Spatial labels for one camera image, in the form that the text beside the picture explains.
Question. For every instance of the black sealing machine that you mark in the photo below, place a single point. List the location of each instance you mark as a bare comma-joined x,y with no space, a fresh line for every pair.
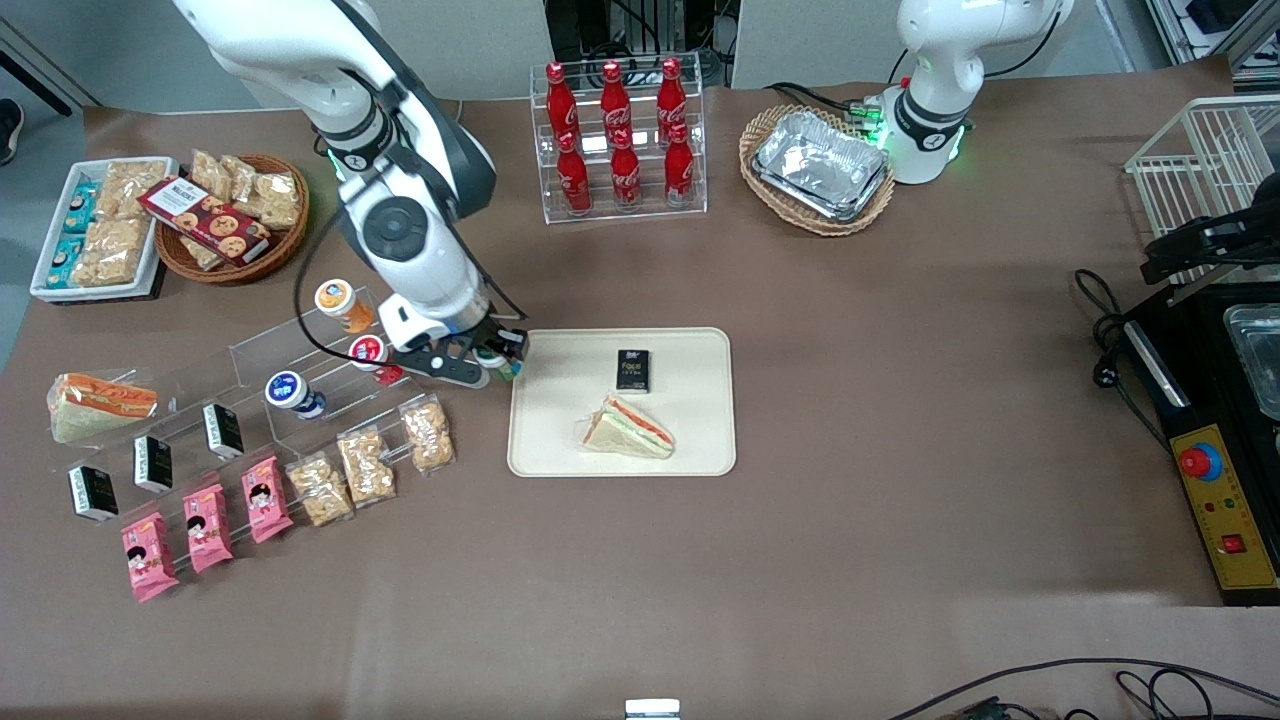
1200,340

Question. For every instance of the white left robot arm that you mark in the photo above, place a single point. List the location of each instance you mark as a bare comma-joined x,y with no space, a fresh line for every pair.
930,110

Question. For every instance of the white rectangular snack bin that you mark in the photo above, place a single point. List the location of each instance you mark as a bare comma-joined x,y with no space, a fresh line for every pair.
150,270

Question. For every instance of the wrapped triangle sandwich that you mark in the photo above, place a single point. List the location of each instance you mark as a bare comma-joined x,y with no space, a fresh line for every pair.
100,405
630,430

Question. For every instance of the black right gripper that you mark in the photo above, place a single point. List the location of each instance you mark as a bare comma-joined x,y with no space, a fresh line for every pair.
494,338

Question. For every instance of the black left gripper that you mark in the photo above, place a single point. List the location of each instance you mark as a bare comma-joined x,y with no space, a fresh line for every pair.
1262,213

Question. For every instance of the clear acrylic stepped stand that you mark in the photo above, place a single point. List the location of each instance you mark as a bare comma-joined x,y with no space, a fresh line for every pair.
330,410

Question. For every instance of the large rice cracker bag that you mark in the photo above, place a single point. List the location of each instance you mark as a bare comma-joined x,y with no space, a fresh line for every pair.
132,185
112,250

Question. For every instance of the clear acrylic bottle rack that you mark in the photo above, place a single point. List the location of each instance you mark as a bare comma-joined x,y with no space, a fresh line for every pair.
650,210

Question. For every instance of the pink snack pack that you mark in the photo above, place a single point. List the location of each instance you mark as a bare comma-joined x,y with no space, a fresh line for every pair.
148,557
207,528
267,499

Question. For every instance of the teal snack pack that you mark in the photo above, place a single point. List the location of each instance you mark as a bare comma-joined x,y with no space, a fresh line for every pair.
78,208
66,258

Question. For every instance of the clear cracker bag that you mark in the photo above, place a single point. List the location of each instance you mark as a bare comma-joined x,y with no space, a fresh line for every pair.
200,253
240,178
320,490
277,200
428,432
210,172
366,465

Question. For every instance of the black small box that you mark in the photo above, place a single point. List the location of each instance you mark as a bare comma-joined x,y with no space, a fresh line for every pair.
92,493
223,430
153,463

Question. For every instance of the blue gum jar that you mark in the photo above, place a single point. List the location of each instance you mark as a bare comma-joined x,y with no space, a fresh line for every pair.
294,393

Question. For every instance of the red gum jar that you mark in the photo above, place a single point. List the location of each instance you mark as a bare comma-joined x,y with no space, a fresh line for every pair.
372,353

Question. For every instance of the orange gum jar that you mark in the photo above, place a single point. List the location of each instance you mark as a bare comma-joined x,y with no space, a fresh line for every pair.
343,304

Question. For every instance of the stacked foil trays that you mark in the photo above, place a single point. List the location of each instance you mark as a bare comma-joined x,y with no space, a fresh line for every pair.
820,165

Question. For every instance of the light wicker basket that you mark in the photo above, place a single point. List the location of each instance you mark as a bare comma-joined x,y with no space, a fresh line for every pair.
800,222

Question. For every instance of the green gum jar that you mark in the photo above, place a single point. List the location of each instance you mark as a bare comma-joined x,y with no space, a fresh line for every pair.
506,368

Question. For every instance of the red cookie box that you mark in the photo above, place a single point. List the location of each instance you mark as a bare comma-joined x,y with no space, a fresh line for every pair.
205,220

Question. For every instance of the brown wicker basket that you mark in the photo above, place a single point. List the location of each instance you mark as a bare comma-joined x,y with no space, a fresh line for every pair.
280,250

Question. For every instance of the metal shelf frame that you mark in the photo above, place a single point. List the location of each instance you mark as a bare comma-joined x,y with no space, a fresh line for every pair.
1215,30

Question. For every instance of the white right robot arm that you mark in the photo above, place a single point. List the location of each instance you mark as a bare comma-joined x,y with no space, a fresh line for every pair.
410,240

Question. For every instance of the cream serving tray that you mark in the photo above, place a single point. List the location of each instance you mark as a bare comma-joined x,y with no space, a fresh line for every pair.
690,430

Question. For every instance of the dark shoe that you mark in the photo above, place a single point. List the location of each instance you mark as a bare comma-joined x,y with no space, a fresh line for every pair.
10,130

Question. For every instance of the black tissue pack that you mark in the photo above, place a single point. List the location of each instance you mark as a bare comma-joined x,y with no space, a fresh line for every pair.
633,371

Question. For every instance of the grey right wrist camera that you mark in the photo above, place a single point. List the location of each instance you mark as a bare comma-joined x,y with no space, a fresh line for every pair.
445,366

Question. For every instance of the yellow control box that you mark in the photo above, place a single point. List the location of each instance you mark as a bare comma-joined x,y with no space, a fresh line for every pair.
1225,510

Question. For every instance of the metal tray in machine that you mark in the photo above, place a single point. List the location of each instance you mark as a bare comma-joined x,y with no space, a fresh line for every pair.
1258,360

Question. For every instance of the red cola bottle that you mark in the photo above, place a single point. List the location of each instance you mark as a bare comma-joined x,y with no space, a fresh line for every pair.
560,100
613,98
625,175
670,95
679,168
573,178

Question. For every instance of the small white device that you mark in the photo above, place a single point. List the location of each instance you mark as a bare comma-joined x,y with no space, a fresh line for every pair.
652,710

